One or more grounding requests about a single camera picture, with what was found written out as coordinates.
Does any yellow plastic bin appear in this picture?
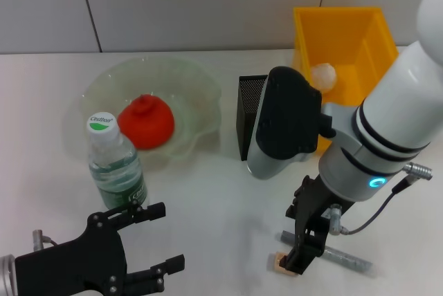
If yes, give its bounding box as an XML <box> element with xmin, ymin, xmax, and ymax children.
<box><xmin>291</xmin><ymin>6</ymin><xmax>399</xmax><ymax>156</ymax></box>

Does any clear bottle with green label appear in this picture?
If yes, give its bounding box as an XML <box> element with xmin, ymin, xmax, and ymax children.
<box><xmin>86</xmin><ymin>113</ymin><xmax>150</xmax><ymax>211</ymax></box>

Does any black mesh pen holder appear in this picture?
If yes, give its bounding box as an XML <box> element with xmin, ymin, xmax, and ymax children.
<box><xmin>237</xmin><ymin>74</ymin><xmax>270</xmax><ymax>162</ymax></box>

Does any beige eraser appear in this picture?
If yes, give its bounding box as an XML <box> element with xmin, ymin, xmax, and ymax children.
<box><xmin>272</xmin><ymin>251</ymin><xmax>299</xmax><ymax>277</ymax></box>

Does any left gripper connector cable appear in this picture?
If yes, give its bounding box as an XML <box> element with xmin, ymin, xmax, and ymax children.
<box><xmin>31</xmin><ymin>229</ymin><xmax>59</xmax><ymax>252</ymax></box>

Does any grey marker pen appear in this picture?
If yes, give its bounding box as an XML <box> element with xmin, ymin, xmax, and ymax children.
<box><xmin>280</xmin><ymin>230</ymin><xmax>374</xmax><ymax>273</ymax></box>

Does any wavy green glass fruit plate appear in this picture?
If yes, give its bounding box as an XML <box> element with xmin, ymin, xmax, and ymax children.
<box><xmin>80</xmin><ymin>56</ymin><xmax>222</xmax><ymax>169</ymax></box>

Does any red-orange toy fruit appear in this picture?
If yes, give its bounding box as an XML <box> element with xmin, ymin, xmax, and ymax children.
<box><xmin>116</xmin><ymin>94</ymin><xmax>175</xmax><ymax>151</ymax></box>

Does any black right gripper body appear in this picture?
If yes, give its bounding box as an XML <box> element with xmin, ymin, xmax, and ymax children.
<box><xmin>285</xmin><ymin>174</ymin><xmax>351</xmax><ymax>232</ymax></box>

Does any white paper ball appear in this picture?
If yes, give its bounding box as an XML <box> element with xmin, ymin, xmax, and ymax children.
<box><xmin>310</xmin><ymin>63</ymin><xmax>337</xmax><ymax>95</ymax></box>

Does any right gripper connector cable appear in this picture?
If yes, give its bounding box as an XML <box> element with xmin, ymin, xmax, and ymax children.
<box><xmin>328</xmin><ymin>161</ymin><xmax>434</xmax><ymax>239</ymax></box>

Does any gripper connector cable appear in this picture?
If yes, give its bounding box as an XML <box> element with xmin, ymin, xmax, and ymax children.
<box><xmin>328</xmin><ymin>161</ymin><xmax>434</xmax><ymax>239</ymax></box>
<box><xmin>31</xmin><ymin>229</ymin><xmax>59</xmax><ymax>252</ymax></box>

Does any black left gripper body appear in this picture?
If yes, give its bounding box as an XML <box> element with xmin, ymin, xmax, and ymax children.
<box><xmin>15</xmin><ymin>210</ymin><xmax>129</xmax><ymax>296</ymax></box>

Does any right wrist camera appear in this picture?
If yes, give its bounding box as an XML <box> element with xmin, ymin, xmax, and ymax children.
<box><xmin>247</xmin><ymin>66</ymin><xmax>337</xmax><ymax>181</ymax></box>

